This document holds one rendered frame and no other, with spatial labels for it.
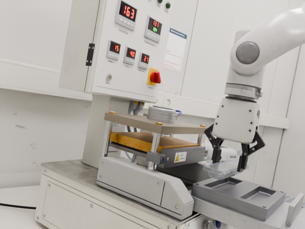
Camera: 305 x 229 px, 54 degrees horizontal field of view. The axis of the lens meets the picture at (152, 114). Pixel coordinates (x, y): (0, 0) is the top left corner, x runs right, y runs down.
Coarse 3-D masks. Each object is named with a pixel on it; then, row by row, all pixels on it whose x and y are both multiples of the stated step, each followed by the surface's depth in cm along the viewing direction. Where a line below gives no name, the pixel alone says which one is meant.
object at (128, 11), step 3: (123, 3) 82; (123, 6) 82; (126, 6) 83; (129, 6) 84; (123, 9) 82; (126, 9) 83; (129, 9) 84; (132, 9) 85; (123, 12) 83; (126, 12) 84; (129, 12) 85; (132, 12) 86; (126, 15) 84; (129, 15) 85; (132, 15) 86; (132, 18) 86
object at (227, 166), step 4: (228, 160) 82; (212, 164) 71; (216, 164) 72; (220, 164) 73; (224, 164) 74; (228, 164) 75; (232, 164) 76; (236, 164) 78; (212, 168) 67; (216, 168) 68; (220, 168) 69; (224, 168) 70; (228, 168) 70; (232, 168) 71; (236, 168) 72
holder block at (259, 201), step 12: (204, 180) 73; (216, 180) 75; (228, 180) 82; (240, 180) 80; (192, 192) 68; (204, 192) 66; (216, 192) 65; (228, 192) 66; (240, 192) 68; (252, 192) 72; (264, 192) 77; (276, 192) 74; (228, 204) 63; (240, 204) 62; (252, 204) 60; (264, 204) 61; (276, 204) 67; (252, 216) 60; (264, 216) 59
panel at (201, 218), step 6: (198, 216) 68; (204, 216) 70; (186, 222) 63; (192, 222) 65; (198, 222) 67; (204, 222) 70; (186, 228) 63; (192, 228) 64; (198, 228) 67; (216, 228) 73; (222, 228) 77; (228, 228) 80; (234, 228) 83
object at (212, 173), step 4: (208, 164) 70; (204, 168) 67; (208, 168) 67; (248, 168) 79; (208, 172) 68; (212, 172) 66; (216, 172) 66; (220, 172) 65; (224, 172) 65; (228, 172) 66; (232, 172) 68; (236, 172) 71; (240, 172) 77; (212, 176) 67; (216, 176) 67; (220, 176) 66; (224, 176) 65; (228, 176) 70
